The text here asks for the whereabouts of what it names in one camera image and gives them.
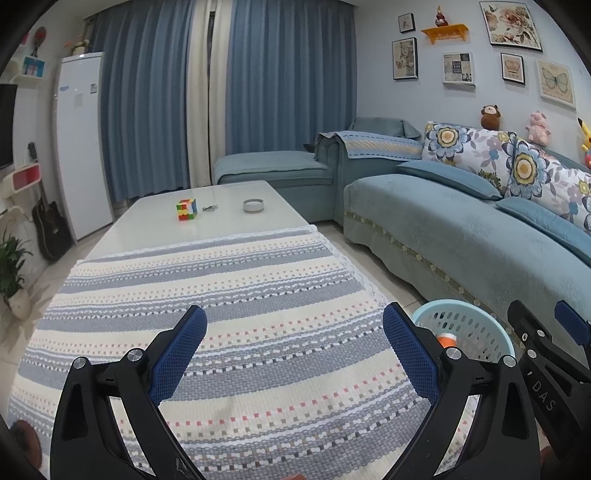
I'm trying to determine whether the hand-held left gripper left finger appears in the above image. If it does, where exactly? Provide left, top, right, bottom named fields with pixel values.
left=48, top=305, right=208, bottom=480

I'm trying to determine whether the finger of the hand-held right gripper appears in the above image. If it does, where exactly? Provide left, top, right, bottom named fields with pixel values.
left=555, top=300, right=591, bottom=383
left=507, top=300, right=591, bottom=448

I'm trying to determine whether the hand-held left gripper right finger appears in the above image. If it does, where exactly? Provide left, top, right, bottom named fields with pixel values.
left=382, top=301, right=542, bottom=480

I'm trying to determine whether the light blue plastic basket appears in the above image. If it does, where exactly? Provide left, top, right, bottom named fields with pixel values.
left=410, top=299, right=516, bottom=366

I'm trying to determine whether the striped woven tablecloth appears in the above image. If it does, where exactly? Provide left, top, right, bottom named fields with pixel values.
left=8, top=225, right=479, bottom=480

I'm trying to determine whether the blue fabric sofa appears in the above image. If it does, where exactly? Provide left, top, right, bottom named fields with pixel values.
left=212, top=117, right=591, bottom=334

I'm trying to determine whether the black guitar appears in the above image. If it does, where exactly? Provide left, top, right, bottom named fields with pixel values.
left=27, top=141, right=73, bottom=262

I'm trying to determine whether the green potted plant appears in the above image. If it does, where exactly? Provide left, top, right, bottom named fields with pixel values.
left=0, top=225, right=34, bottom=320

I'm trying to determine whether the pink plush toy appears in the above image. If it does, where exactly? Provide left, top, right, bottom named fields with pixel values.
left=525, top=111, right=552, bottom=147

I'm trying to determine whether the patterned sofa cover towel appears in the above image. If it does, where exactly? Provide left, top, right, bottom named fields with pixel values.
left=318, top=130, right=424, bottom=161

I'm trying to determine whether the brown plush toy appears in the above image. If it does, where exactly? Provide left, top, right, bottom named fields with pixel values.
left=480, top=104, right=503, bottom=131

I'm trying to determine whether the white refrigerator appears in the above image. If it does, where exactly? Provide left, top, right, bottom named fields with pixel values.
left=52, top=52, right=115, bottom=241

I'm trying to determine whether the butterfly picture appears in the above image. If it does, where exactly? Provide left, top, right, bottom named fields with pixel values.
left=536, top=58, right=577, bottom=110

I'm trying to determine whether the blue curtain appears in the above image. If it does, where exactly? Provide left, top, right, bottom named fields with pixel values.
left=89, top=4, right=195, bottom=205
left=225, top=0, right=359, bottom=158

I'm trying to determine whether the cream curtain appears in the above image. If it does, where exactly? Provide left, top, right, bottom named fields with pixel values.
left=186, top=0, right=232, bottom=191

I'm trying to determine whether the newspaper print canvas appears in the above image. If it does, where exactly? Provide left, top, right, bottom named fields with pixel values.
left=442, top=52, right=476, bottom=88

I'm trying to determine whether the black television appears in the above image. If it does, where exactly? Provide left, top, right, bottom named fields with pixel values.
left=0, top=83, right=18, bottom=170

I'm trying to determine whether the floral painting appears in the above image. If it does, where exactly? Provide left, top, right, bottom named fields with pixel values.
left=478, top=1, right=544, bottom=52

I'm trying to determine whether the red and white wall shelf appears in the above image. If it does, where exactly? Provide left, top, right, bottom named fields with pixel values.
left=11, top=164, right=42, bottom=193

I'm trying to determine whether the crown picture frame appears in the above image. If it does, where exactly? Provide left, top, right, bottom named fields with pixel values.
left=499, top=52, right=525, bottom=85

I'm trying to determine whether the tall black picture frame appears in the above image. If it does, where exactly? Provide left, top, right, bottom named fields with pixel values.
left=391, top=37, right=419, bottom=82

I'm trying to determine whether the orange wall shelf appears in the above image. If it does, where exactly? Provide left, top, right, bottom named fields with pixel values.
left=420, top=26, right=470, bottom=46

